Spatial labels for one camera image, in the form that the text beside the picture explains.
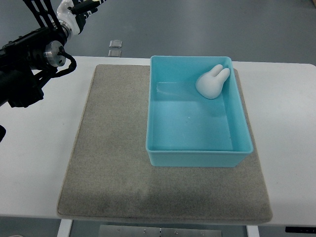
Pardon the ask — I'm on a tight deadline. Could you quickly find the floor socket plate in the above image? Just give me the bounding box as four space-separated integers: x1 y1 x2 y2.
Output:
109 39 122 48
108 49 121 57

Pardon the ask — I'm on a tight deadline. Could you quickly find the left white table leg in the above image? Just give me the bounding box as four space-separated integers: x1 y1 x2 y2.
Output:
57 219 73 237

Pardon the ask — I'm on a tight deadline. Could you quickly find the blue plastic box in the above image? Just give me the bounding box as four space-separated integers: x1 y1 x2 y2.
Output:
146 56 254 167

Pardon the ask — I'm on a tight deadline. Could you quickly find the black table control panel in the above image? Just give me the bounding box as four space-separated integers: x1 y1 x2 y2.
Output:
285 227 316 234

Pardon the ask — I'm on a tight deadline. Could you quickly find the metal plate under table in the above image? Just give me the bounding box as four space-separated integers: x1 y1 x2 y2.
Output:
98 225 222 237

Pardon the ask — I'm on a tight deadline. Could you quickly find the grey felt mat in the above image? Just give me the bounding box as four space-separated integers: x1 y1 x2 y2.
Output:
57 65 273 224

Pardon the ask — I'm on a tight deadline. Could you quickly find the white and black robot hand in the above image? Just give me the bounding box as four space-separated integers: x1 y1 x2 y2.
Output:
57 0 106 38

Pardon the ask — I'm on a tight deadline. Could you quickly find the lower floor socket plate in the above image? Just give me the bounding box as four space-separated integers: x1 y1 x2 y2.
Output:
108 49 121 57

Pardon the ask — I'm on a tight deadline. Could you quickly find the white table leg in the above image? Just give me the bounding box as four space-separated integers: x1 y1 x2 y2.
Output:
57 219 73 237
246 226 260 237

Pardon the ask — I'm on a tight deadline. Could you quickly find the upper floor socket plate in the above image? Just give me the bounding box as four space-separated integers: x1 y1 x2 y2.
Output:
109 39 122 48

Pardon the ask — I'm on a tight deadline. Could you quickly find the white tooth-shaped plush toy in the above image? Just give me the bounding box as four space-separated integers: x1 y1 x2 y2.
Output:
196 64 231 100

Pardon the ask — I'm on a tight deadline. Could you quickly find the right white table leg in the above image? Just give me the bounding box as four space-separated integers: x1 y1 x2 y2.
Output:
246 226 260 237

